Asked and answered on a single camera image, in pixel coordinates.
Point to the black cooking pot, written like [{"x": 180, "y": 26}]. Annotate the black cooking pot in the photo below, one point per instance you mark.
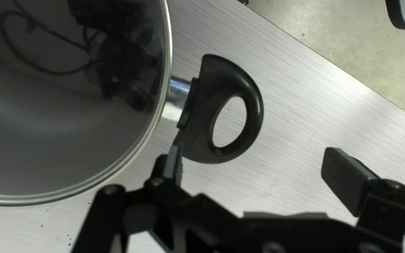
[{"x": 200, "y": 122}]

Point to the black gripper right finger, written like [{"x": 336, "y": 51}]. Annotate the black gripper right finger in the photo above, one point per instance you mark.
[{"x": 348, "y": 178}]

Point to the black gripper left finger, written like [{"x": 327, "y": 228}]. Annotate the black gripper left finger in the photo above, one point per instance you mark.
[{"x": 173, "y": 164}]

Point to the glass pot lid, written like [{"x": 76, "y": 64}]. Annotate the glass pot lid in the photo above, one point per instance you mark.
[{"x": 48, "y": 141}]

